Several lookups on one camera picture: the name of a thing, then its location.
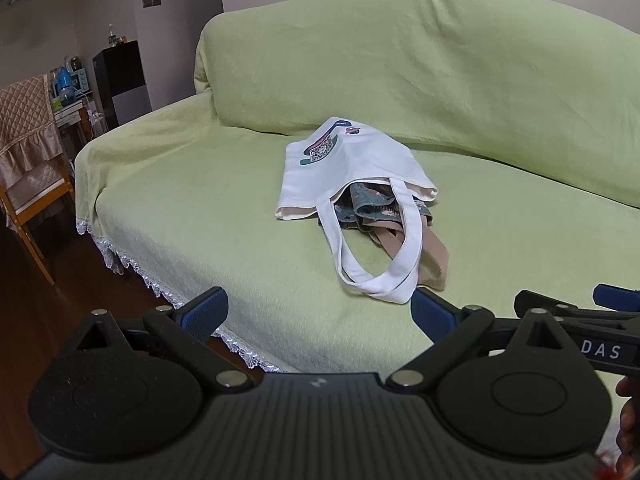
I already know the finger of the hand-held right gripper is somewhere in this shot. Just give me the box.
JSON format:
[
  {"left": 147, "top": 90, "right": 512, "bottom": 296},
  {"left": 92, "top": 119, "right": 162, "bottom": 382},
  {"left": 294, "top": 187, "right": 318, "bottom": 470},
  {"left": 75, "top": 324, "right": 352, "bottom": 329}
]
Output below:
[
  {"left": 514, "top": 289, "right": 598, "bottom": 322},
  {"left": 593, "top": 283, "right": 640, "bottom": 317}
]

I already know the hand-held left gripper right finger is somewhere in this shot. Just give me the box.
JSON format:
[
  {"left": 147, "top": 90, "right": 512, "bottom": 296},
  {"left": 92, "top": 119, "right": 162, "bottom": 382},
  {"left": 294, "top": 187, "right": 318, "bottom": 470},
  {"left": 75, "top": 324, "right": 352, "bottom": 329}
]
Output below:
[{"left": 389, "top": 287, "right": 583, "bottom": 393}]

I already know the orange wooden chair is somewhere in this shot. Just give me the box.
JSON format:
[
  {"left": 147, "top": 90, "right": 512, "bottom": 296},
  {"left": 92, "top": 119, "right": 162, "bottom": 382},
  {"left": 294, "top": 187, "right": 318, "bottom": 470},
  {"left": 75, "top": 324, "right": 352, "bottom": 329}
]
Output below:
[{"left": 0, "top": 160, "right": 76, "bottom": 286}]

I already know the person's right hand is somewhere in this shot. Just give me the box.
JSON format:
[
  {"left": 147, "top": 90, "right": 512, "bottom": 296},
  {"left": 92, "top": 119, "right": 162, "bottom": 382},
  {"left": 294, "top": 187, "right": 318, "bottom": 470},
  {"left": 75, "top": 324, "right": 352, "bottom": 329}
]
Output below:
[{"left": 616, "top": 375, "right": 640, "bottom": 478}]

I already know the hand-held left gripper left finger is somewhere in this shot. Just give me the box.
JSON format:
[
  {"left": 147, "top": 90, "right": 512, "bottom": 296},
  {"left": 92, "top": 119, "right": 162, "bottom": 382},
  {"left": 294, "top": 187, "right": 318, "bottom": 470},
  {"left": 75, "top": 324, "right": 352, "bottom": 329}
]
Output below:
[{"left": 65, "top": 286, "right": 253, "bottom": 389}]

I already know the green covered sofa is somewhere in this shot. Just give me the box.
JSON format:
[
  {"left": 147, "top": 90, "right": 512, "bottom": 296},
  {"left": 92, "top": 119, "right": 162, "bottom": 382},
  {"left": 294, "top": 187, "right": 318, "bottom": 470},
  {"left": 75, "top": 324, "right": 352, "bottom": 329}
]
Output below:
[{"left": 74, "top": 0, "right": 640, "bottom": 378}]

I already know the white side table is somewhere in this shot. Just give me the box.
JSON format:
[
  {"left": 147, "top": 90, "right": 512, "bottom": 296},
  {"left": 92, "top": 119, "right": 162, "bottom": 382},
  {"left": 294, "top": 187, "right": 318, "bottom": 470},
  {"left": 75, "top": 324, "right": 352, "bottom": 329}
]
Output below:
[{"left": 52, "top": 100, "right": 108, "bottom": 147}]

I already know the wooden chair with quilted cover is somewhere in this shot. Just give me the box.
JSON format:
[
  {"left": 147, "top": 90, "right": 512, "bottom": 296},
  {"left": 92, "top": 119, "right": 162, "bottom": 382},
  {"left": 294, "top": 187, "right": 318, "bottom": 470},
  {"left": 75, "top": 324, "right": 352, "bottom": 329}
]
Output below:
[{"left": 0, "top": 72, "right": 67, "bottom": 221}]

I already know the black and white refrigerator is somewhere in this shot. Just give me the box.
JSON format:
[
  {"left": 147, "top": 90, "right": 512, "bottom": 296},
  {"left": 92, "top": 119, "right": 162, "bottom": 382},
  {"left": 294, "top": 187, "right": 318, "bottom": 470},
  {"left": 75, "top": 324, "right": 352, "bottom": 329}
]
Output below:
[{"left": 92, "top": 40, "right": 152, "bottom": 131}]

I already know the blue electric kettle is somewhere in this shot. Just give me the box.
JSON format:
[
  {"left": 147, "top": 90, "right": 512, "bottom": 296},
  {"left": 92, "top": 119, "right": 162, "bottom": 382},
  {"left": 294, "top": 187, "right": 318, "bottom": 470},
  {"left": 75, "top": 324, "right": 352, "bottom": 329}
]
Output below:
[{"left": 55, "top": 67, "right": 76, "bottom": 101}]

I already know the white canvas shopping bag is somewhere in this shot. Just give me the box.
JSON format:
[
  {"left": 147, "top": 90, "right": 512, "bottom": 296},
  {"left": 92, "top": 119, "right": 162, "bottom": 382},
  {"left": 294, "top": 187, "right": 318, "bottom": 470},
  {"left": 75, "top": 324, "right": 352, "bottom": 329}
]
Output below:
[{"left": 275, "top": 116, "right": 439, "bottom": 307}]

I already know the grey floral cloth bag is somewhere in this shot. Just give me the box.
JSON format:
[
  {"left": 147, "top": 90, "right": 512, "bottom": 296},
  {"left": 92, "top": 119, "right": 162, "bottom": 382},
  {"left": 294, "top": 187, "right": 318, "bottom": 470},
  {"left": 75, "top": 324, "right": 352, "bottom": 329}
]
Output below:
[{"left": 332, "top": 182, "right": 433, "bottom": 231}]

